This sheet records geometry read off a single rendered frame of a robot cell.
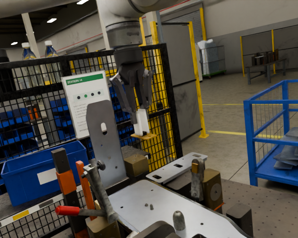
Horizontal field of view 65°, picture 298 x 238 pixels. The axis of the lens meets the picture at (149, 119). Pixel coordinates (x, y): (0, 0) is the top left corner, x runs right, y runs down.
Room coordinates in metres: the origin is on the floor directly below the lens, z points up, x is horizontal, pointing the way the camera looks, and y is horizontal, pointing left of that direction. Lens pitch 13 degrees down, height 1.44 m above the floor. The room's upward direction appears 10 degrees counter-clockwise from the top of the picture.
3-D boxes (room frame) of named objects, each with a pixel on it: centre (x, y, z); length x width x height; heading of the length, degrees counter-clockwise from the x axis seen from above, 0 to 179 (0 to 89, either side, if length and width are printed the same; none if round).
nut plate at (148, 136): (0.65, 0.02, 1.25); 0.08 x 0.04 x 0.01; 36
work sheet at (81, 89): (1.17, 0.28, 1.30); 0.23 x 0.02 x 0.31; 125
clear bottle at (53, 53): (1.19, 0.41, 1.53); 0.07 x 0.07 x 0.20
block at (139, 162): (0.96, 0.09, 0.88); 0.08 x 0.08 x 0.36; 35
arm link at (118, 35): (0.65, 0.02, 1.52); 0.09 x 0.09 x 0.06
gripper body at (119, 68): (0.65, 0.02, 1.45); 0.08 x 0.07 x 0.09; 126
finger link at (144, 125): (0.65, 0.02, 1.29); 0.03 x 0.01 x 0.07; 36
